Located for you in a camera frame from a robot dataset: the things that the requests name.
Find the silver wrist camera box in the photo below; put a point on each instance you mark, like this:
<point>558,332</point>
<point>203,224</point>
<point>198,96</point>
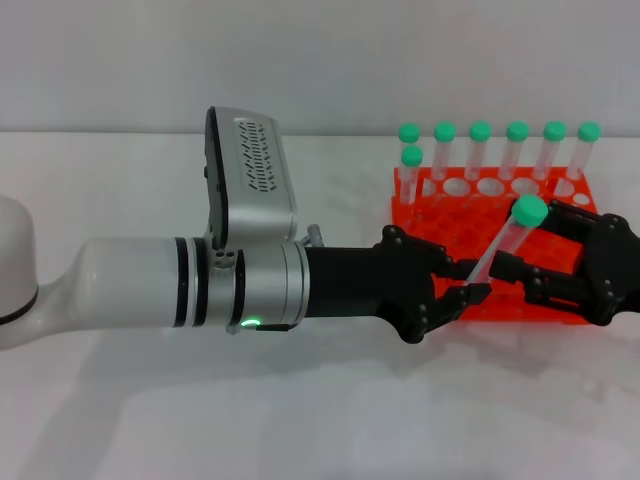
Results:
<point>255,185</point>

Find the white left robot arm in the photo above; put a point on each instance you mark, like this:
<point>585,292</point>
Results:
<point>125,285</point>

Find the clear test tube green cap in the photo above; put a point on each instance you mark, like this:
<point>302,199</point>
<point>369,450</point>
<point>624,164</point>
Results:
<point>413,156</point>
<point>409,132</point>
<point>555,131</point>
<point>589,132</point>
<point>530,211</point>
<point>480,131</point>
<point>444,133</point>
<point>517,131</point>

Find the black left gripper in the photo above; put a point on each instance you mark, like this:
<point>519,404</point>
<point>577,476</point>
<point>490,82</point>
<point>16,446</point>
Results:
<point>360,282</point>

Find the orange plastic test tube rack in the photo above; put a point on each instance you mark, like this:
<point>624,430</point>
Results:
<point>450,220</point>

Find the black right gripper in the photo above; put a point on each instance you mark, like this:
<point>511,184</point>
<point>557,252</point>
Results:
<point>615,270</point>

